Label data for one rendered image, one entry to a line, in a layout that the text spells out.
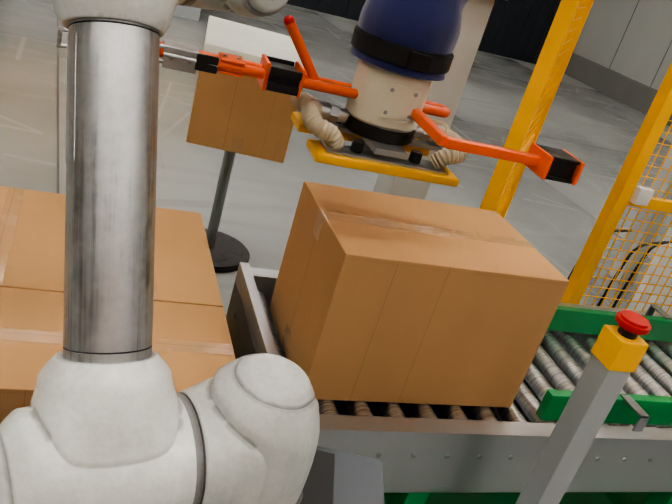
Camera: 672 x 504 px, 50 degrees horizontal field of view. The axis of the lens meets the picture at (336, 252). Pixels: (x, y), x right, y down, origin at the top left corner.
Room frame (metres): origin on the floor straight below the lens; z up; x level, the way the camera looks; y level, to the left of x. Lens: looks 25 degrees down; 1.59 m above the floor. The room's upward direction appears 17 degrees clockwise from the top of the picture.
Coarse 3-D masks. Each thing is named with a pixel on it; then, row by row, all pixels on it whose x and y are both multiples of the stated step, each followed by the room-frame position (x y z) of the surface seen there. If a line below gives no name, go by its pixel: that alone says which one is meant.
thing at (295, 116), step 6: (294, 114) 1.69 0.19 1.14; (300, 114) 1.70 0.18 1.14; (294, 120) 1.67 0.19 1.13; (300, 120) 1.65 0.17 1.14; (300, 126) 1.62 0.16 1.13; (306, 132) 1.63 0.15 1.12; (348, 138) 1.66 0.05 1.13; (354, 138) 1.67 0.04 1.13; (360, 138) 1.67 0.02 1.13; (408, 150) 1.72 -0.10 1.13; (420, 150) 1.73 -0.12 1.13; (426, 150) 1.74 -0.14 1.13
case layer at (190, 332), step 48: (0, 192) 1.98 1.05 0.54; (48, 192) 2.08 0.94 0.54; (0, 240) 1.71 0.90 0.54; (48, 240) 1.79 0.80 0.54; (192, 240) 2.05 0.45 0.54; (0, 288) 1.49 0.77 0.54; (48, 288) 1.56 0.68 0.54; (192, 288) 1.77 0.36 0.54; (0, 336) 1.32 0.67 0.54; (48, 336) 1.37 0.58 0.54; (192, 336) 1.54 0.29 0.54; (0, 384) 1.17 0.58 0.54; (192, 384) 1.35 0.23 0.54
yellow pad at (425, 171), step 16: (320, 144) 1.51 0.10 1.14; (352, 144) 1.52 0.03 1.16; (320, 160) 1.44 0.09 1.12; (336, 160) 1.46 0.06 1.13; (352, 160) 1.47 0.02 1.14; (368, 160) 1.50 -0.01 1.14; (384, 160) 1.52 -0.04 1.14; (400, 160) 1.56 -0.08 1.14; (416, 160) 1.56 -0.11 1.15; (400, 176) 1.51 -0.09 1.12; (416, 176) 1.52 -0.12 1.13; (432, 176) 1.54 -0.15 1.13; (448, 176) 1.56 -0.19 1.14
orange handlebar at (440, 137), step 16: (160, 48) 1.43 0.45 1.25; (224, 64) 1.47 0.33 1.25; (240, 64) 1.48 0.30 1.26; (256, 64) 1.54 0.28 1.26; (304, 80) 1.54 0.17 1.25; (320, 80) 1.59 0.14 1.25; (336, 80) 1.61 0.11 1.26; (352, 96) 1.58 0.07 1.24; (416, 112) 1.55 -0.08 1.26; (432, 112) 1.65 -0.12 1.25; (448, 112) 1.67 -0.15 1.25; (432, 128) 1.45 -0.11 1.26; (448, 144) 1.40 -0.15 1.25; (464, 144) 1.41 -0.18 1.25; (480, 144) 1.43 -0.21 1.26; (512, 160) 1.46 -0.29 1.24; (528, 160) 1.47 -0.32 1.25
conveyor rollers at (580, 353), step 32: (544, 352) 2.02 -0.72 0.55; (576, 352) 2.12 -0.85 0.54; (544, 384) 1.83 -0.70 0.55; (576, 384) 1.94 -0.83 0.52; (640, 384) 2.07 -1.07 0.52; (384, 416) 1.49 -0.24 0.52; (416, 416) 1.53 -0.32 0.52; (448, 416) 1.56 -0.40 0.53; (480, 416) 1.59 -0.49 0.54; (512, 416) 1.63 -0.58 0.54
